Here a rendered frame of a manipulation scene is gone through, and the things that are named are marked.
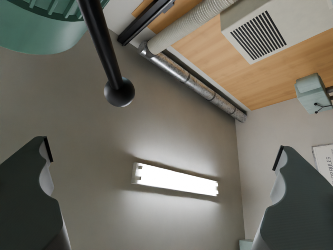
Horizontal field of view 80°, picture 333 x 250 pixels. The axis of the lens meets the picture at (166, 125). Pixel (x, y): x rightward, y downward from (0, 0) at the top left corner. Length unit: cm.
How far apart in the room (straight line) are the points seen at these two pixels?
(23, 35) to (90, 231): 148
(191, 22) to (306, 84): 120
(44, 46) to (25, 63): 140
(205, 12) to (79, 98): 119
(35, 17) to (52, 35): 3
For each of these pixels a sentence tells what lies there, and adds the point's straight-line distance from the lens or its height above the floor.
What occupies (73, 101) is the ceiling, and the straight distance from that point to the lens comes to 170.
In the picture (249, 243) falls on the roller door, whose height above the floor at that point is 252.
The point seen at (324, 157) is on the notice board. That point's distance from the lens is 310.
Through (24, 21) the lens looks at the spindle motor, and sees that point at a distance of 27.
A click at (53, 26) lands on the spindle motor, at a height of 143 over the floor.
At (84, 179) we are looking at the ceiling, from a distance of 161.
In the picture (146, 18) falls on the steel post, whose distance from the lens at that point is 198.
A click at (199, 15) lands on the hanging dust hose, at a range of 183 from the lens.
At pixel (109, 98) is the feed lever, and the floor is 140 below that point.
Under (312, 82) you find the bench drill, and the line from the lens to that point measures 227.
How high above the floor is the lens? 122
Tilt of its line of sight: 42 degrees up
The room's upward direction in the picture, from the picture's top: 109 degrees counter-clockwise
